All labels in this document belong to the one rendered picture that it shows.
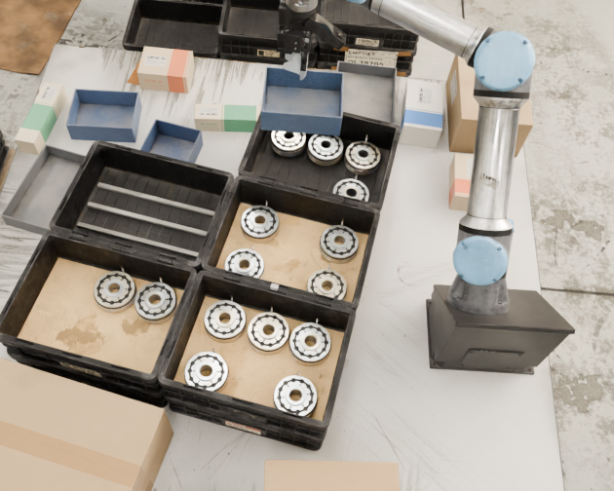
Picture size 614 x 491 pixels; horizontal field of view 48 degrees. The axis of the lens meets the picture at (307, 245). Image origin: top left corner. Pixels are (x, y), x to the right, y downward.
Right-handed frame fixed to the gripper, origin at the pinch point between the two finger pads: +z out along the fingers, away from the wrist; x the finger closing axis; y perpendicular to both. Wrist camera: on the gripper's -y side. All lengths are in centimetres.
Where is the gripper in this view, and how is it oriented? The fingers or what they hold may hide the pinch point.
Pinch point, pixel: (304, 74)
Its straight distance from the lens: 181.0
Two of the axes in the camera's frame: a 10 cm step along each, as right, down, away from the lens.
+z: -0.7, 6.1, 7.9
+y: -9.9, -1.1, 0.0
